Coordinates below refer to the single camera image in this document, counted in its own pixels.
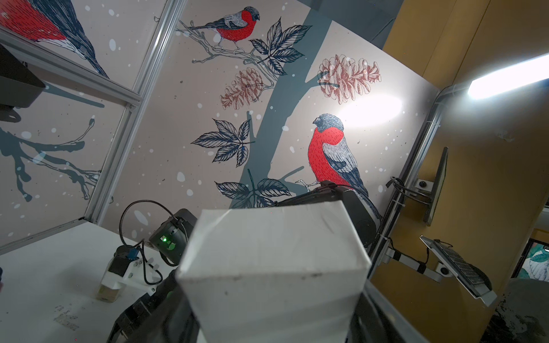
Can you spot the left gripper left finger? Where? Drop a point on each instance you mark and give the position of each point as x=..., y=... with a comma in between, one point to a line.
x=166, y=316

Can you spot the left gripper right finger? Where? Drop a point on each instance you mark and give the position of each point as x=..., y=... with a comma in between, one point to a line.
x=373, y=320

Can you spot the white jewelry box base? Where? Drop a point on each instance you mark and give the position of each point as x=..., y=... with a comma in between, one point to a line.
x=276, y=274

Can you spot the keyboard on arm mount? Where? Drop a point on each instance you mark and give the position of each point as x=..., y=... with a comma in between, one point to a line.
x=476, y=282

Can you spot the pale spice jar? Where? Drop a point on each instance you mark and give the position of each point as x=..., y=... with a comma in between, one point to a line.
x=117, y=273

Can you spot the wall mounted monitor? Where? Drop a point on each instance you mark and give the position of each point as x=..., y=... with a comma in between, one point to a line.
x=432, y=190

